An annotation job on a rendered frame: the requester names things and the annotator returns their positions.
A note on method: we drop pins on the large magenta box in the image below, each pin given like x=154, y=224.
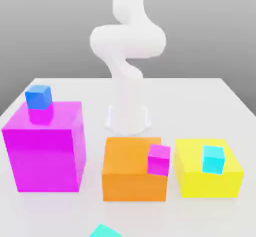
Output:
x=40, y=157

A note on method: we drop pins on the large yellow box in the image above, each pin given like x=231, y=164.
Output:
x=200, y=183

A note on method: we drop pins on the small turquoise cube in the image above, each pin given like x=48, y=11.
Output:
x=105, y=232

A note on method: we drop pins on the small magenta cube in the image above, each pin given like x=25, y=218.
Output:
x=159, y=159

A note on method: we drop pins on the small cyan cube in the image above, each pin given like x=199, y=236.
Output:
x=212, y=161

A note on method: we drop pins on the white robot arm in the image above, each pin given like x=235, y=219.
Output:
x=128, y=41

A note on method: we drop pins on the small blue cube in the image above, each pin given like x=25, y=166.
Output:
x=38, y=99

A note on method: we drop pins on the large orange box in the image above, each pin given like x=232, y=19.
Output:
x=128, y=177

